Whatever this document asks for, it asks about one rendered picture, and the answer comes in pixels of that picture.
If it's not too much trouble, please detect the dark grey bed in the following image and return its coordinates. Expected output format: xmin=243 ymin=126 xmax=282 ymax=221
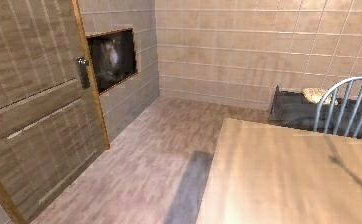
xmin=268 ymin=85 xmax=362 ymax=140

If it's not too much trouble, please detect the light wooden table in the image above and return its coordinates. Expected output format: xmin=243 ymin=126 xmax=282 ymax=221
xmin=195 ymin=117 xmax=362 ymax=224

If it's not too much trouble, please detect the yellow patterned pillow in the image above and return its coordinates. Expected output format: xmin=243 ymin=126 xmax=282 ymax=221
xmin=302 ymin=87 xmax=339 ymax=106

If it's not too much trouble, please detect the brown wooden room door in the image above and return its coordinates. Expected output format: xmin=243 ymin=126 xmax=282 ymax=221
xmin=0 ymin=0 xmax=111 ymax=224

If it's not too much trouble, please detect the grey spindle-back chair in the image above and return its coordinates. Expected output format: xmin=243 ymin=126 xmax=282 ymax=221
xmin=312 ymin=76 xmax=362 ymax=140

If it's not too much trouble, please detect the dark framed wall picture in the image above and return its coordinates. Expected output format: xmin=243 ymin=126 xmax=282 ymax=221
xmin=85 ymin=27 xmax=139 ymax=95

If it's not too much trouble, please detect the dark metal door handle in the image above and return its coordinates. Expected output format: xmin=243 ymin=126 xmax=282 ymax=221
xmin=75 ymin=56 xmax=91 ymax=90

